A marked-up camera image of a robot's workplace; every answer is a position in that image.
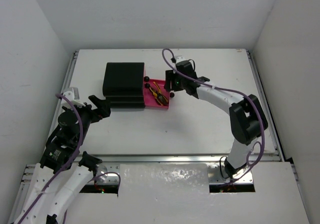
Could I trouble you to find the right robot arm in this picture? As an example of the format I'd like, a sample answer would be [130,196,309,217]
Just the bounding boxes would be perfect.
[164,56,268,178]

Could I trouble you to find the yellow long-nose pliers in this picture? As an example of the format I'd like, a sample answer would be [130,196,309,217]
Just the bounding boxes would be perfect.
[149,82,162,104]

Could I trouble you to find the white front cover panel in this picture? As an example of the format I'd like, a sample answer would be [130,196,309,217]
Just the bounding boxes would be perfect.
[119,164,210,199]

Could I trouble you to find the pink bottom drawer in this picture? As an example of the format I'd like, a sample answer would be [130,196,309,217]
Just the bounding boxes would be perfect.
[143,76,175,109]

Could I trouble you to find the pink drawer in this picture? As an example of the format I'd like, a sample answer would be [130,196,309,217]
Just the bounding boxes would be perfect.
[144,76,150,82]
[143,76,175,109]
[144,83,151,89]

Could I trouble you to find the pink top drawer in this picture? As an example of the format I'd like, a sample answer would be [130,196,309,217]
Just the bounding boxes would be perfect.
[144,76,150,82]

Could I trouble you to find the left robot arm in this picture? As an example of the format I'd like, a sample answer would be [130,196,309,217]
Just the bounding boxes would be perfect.
[14,92,111,224]

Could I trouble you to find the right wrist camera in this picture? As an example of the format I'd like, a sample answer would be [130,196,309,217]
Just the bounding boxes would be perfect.
[171,55,187,64]

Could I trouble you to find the black drawer cabinet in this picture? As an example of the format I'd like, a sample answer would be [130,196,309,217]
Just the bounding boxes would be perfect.
[102,62,146,109]

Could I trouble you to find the yellow combination pliers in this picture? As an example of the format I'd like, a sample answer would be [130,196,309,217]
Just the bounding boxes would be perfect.
[153,82,169,106]

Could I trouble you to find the aluminium frame rail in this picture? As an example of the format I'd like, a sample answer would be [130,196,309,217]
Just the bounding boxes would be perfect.
[19,155,298,185]

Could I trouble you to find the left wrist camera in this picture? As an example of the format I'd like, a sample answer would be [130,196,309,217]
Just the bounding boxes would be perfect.
[62,87,84,107]

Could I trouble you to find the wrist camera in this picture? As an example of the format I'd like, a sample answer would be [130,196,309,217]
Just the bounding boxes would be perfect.
[171,55,187,64]
[62,87,84,107]

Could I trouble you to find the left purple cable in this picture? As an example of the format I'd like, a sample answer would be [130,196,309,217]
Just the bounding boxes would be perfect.
[17,91,121,224]

